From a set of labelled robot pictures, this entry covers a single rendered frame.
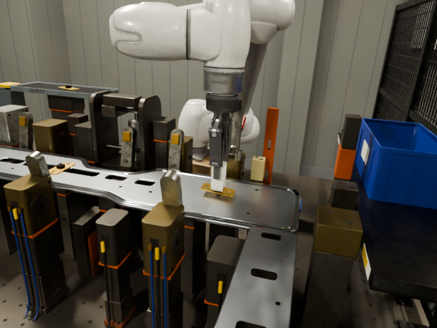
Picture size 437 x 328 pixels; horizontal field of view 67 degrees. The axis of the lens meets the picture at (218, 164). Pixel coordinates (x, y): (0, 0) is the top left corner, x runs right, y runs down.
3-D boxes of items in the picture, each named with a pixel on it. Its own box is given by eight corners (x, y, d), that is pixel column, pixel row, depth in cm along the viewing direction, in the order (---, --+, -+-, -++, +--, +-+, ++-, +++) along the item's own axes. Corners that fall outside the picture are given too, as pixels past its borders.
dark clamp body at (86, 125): (84, 228, 122) (72, 125, 108) (103, 212, 132) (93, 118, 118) (101, 231, 120) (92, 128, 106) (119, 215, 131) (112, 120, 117)
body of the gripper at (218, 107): (212, 88, 80) (211, 126, 83) (201, 94, 72) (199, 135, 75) (242, 92, 78) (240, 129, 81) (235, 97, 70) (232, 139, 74)
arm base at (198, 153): (177, 143, 183) (177, 133, 181) (214, 152, 176) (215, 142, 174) (160, 151, 166) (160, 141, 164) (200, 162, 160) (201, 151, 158)
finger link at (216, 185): (224, 164, 80) (224, 165, 79) (222, 191, 82) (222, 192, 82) (212, 163, 81) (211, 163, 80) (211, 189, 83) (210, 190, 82)
